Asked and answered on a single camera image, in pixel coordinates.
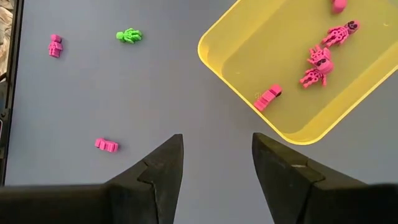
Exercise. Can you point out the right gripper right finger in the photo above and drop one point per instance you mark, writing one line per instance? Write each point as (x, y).
(280, 186)

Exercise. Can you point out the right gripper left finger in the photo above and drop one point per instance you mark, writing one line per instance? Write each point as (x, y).
(161, 186)

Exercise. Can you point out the yellow plastic tray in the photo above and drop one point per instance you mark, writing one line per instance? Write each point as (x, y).
(264, 46)

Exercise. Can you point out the green skeleton figure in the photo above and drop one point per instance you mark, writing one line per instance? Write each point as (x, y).
(129, 35)

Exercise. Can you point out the black aluminium table frame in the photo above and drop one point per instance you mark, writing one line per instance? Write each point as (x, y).
(12, 93)

